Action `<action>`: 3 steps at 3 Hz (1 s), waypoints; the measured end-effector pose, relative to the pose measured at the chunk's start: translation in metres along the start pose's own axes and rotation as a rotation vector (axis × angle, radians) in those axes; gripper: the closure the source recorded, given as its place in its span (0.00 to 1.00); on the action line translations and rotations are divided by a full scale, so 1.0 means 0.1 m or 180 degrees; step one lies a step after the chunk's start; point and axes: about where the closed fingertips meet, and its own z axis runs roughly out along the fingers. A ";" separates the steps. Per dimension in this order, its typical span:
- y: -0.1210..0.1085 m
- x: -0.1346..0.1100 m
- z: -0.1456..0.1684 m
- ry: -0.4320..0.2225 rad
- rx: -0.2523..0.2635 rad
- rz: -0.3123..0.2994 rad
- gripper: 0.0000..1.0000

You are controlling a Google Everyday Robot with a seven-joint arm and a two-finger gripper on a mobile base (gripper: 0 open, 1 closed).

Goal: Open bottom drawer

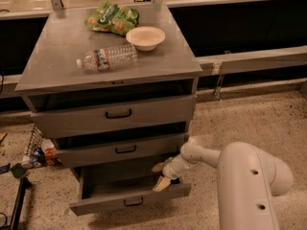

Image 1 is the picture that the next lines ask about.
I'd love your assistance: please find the white paper bowl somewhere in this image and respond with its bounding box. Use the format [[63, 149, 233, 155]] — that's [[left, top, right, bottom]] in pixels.
[[126, 26, 165, 52]]

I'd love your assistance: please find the wire basket with items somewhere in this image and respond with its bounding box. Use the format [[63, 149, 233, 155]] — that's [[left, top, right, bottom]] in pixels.
[[21, 126, 60, 169]]

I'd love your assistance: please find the grey drawer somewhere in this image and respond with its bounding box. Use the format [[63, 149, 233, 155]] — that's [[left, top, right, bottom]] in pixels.
[[32, 95, 196, 138], [57, 133, 188, 168], [70, 161, 192, 216]]

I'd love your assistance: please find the grey bottom drawer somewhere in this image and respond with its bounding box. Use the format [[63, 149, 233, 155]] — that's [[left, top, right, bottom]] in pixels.
[[70, 161, 192, 216]]

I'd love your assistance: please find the clear plastic water bottle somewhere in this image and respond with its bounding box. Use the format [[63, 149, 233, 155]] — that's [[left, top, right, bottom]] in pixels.
[[76, 44, 137, 72]]

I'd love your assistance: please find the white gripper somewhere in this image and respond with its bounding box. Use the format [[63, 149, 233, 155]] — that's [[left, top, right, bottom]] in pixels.
[[152, 154, 189, 192]]

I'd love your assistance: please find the green snack bag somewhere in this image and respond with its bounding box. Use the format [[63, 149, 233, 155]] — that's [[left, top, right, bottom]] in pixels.
[[84, 0, 139, 36]]

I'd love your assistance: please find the grey middle drawer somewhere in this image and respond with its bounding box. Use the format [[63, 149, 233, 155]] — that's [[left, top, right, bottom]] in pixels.
[[57, 133, 188, 168]]

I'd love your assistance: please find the grey drawer cabinet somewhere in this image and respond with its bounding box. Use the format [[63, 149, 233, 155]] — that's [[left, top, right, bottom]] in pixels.
[[14, 3, 203, 180]]

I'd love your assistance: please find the grey top drawer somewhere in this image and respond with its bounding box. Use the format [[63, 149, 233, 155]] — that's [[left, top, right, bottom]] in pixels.
[[32, 95, 196, 138]]

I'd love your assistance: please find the black stand leg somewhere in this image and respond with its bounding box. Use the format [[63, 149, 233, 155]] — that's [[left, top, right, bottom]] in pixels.
[[9, 177, 31, 230]]

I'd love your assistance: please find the grey horizontal rail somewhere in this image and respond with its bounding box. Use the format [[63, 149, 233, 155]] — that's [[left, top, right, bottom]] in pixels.
[[198, 46, 307, 77]]

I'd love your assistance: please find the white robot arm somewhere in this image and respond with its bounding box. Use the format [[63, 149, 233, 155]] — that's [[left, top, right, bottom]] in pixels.
[[153, 142, 294, 230]]

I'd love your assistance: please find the green item on floor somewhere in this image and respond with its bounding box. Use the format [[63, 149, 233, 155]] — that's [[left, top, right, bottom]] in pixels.
[[10, 163, 29, 179]]

